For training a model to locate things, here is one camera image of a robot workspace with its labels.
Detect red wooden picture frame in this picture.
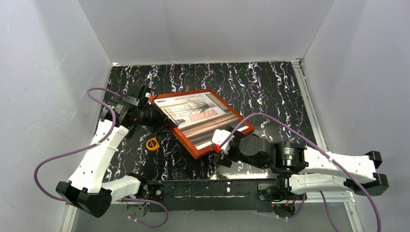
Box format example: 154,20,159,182
149,89,243,160

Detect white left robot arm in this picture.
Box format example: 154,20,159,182
56,109,171,218

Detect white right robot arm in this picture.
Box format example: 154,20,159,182
211,130,389,202

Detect yellow tape measure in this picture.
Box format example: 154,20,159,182
146,137,160,151

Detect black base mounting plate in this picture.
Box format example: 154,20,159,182
135,178,298,212

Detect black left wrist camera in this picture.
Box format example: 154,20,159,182
123,82,153,107

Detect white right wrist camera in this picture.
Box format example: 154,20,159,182
211,129,234,155

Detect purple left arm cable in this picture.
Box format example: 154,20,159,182
34,87,169,228

